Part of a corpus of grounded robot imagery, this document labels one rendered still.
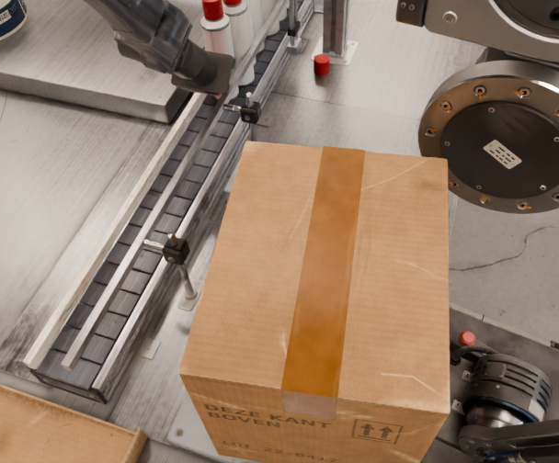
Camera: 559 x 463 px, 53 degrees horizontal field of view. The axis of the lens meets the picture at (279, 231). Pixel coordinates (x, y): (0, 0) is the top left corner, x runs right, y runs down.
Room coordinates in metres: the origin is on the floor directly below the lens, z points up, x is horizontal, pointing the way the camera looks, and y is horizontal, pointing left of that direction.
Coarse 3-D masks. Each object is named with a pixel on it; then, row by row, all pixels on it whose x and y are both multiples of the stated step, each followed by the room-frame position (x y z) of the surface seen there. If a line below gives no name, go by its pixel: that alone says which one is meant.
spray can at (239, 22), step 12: (228, 0) 0.90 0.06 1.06; (240, 0) 0.91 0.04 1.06; (228, 12) 0.89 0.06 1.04; (240, 12) 0.90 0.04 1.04; (240, 24) 0.89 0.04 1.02; (240, 36) 0.89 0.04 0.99; (240, 48) 0.89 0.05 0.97; (240, 60) 0.89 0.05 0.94; (252, 72) 0.91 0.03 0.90; (240, 84) 0.89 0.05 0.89
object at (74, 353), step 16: (272, 16) 1.00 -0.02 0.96; (256, 48) 0.90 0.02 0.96; (240, 64) 0.85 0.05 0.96; (240, 80) 0.82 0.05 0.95; (224, 96) 0.77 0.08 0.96; (208, 128) 0.69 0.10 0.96; (192, 144) 0.66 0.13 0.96; (192, 160) 0.63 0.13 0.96; (176, 176) 0.59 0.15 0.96; (176, 192) 0.57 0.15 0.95; (160, 208) 0.53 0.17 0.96; (144, 224) 0.50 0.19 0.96; (128, 256) 0.44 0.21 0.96; (128, 272) 0.43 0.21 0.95; (112, 288) 0.39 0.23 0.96; (96, 320) 0.35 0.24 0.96; (80, 336) 0.33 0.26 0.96; (80, 352) 0.31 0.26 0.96
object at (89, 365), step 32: (256, 64) 0.96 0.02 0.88; (192, 128) 0.79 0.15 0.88; (224, 128) 0.78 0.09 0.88; (160, 192) 0.63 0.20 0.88; (192, 192) 0.63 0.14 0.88; (128, 224) 0.57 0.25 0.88; (160, 224) 0.56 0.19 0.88; (160, 256) 0.50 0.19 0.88; (96, 288) 0.45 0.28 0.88; (128, 288) 0.44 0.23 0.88; (64, 352) 0.35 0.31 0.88; (96, 352) 0.34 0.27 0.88
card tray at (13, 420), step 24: (0, 384) 0.33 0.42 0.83; (0, 408) 0.29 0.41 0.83; (24, 408) 0.29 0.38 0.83; (48, 408) 0.29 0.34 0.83; (0, 432) 0.26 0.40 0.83; (24, 432) 0.26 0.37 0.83; (48, 432) 0.25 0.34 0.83; (72, 432) 0.25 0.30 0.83; (96, 432) 0.25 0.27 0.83; (120, 432) 0.25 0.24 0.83; (0, 456) 0.23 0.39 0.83; (24, 456) 0.22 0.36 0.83; (48, 456) 0.22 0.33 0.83; (72, 456) 0.22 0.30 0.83; (96, 456) 0.22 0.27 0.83; (120, 456) 0.21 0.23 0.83
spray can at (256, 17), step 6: (252, 0) 0.99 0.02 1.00; (258, 0) 1.00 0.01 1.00; (252, 6) 0.99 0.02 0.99; (258, 6) 1.00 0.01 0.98; (252, 12) 0.99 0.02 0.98; (258, 12) 1.00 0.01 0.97; (252, 18) 0.99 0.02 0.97; (258, 18) 1.00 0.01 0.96; (258, 24) 1.00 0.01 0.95; (258, 30) 1.00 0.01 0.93; (264, 48) 1.01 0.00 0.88
